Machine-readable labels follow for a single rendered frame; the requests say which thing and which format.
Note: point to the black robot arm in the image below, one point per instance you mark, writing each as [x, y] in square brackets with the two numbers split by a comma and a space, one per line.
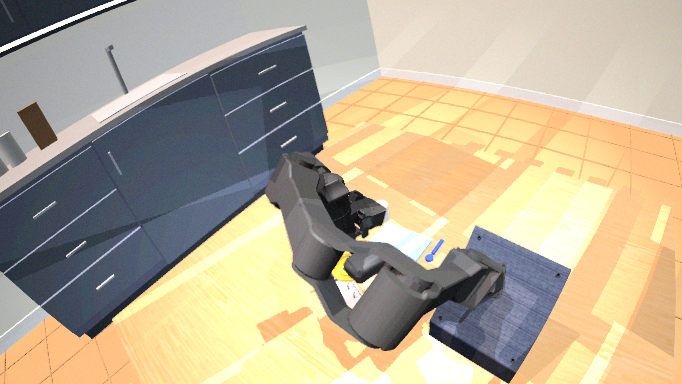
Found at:
[309, 197]

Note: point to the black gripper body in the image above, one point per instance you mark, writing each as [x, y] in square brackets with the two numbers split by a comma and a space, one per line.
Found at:
[359, 266]

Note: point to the yellow plate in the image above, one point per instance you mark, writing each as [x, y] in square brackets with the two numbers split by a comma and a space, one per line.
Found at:
[338, 272]

